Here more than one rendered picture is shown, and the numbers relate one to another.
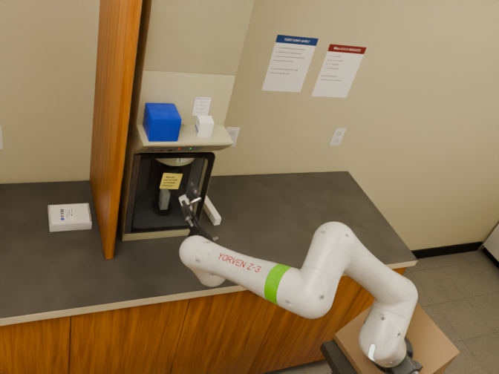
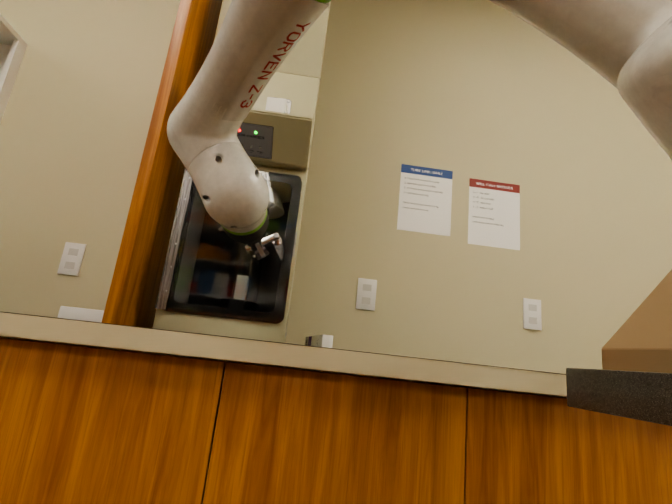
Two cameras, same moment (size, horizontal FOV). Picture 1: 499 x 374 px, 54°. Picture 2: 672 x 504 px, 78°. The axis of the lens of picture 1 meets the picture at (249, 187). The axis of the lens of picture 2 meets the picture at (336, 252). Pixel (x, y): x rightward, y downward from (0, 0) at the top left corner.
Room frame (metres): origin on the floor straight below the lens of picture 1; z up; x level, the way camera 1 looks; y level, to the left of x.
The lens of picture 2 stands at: (0.69, -0.42, 0.92)
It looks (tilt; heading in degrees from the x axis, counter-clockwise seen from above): 14 degrees up; 28
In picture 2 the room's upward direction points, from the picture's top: 6 degrees clockwise
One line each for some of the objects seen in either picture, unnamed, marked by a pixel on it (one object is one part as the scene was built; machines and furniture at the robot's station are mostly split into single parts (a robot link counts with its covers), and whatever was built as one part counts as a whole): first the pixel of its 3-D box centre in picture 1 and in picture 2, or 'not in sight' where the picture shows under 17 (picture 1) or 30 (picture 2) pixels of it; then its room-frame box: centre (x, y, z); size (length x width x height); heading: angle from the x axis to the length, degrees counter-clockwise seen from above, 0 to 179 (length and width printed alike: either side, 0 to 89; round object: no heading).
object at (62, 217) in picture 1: (69, 217); (100, 318); (1.42, 0.67, 0.96); 0.16 x 0.12 x 0.04; 121
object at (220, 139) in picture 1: (183, 145); (249, 136); (1.44, 0.26, 1.46); 0.32 x 0.12 x 0.10; 122
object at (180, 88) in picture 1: (165, 146); (248, 208); (1.59, 0.36, 1.33); 0.32 x 0.25 x 0.77; 122
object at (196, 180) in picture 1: (169, 194); (234, 239); (1.48, 0.29, 1.19); 0.30 x 0.01 x 0.40; 121
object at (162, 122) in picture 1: (161, 122); not in sight; (1.39, 0.34, 1.56); 0.10 x 0.10 x 0.09; 32
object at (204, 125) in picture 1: (204, 126); (276, 113); (1.47, 0.21, 1.54); 0.05 x 0.05 x 0.06; 26
